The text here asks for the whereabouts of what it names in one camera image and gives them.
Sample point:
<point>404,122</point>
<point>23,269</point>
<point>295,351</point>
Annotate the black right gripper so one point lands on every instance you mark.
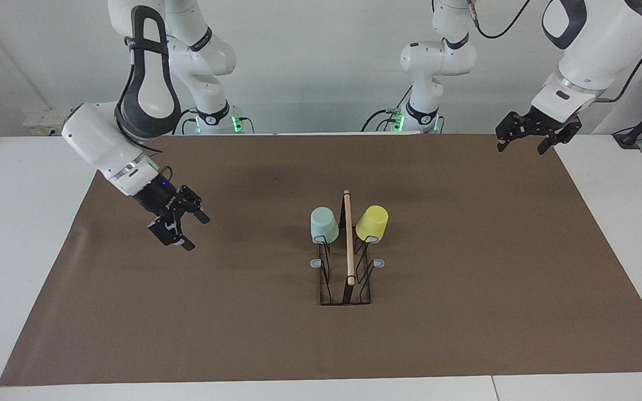
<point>159,199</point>

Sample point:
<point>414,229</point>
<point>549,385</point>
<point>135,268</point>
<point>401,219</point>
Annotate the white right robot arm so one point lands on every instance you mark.
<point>103,145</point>

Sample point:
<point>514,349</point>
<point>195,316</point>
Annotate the white power strip box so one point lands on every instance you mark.
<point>42,122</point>

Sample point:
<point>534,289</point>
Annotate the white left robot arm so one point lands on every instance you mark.
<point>599,50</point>

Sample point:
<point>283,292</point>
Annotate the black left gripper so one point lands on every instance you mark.
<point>546,123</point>

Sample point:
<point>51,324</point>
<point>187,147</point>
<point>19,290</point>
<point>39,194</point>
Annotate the yellow plastic cup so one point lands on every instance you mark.
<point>372,221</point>

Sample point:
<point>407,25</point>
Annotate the brown table mat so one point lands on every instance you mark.
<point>187,312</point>

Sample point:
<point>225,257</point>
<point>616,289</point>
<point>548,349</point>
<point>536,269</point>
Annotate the pale green plastic cup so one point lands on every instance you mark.
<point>324,224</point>

